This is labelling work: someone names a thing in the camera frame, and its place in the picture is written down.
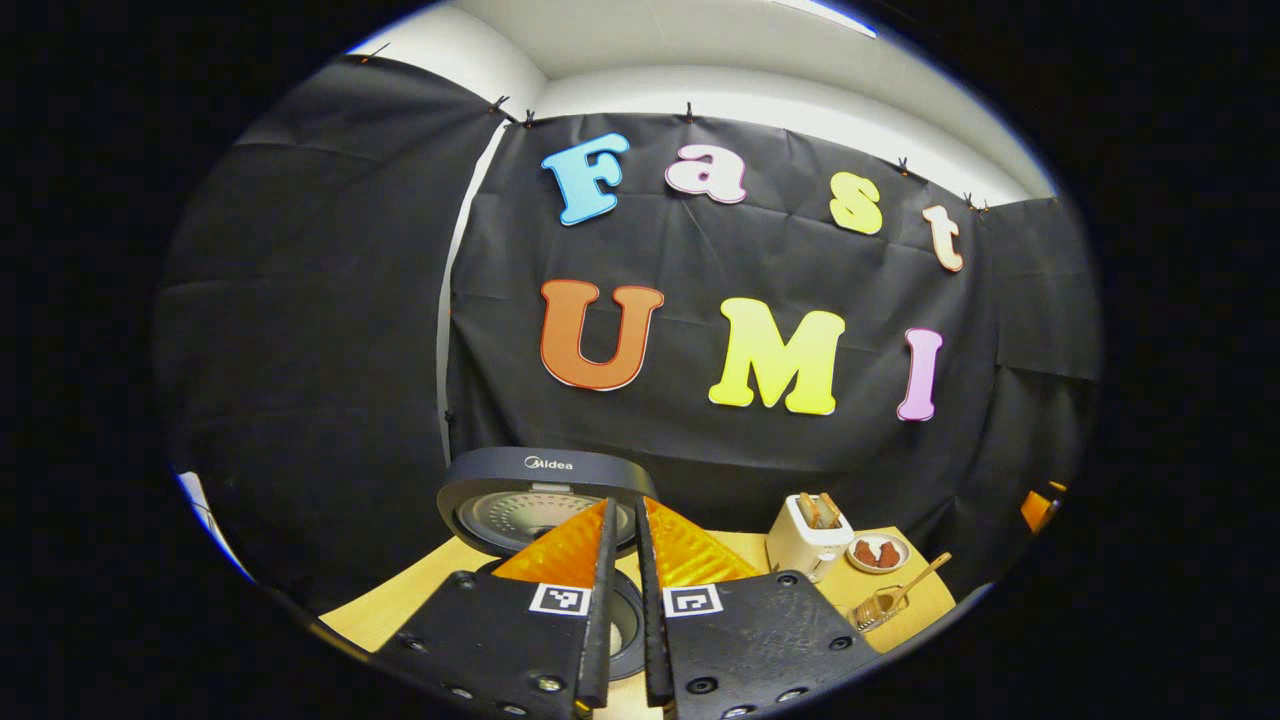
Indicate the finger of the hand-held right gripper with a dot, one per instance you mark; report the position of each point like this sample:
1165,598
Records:
1040,508

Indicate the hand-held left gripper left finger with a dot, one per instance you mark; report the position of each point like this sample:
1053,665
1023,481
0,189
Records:
600,620

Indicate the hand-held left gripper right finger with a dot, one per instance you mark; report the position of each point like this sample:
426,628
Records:
652,620

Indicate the wooden spoon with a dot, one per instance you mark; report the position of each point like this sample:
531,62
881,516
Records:
920,582

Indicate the dark grey rice cooker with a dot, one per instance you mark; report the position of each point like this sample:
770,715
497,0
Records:
500,475

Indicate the clear chopstick holder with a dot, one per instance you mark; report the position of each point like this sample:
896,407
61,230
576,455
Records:
872,610

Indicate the brown meat piece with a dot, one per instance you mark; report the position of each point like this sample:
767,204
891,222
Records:
866,553
888,553

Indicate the white toaster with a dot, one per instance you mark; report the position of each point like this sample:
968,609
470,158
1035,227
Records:
800,550

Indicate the small white plate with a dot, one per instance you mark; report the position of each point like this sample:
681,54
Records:
878,568

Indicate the toast slice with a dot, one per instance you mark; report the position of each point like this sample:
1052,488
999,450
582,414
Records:
830,508
808,510

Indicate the black backdrop cloth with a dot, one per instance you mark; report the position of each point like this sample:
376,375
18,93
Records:
350,300

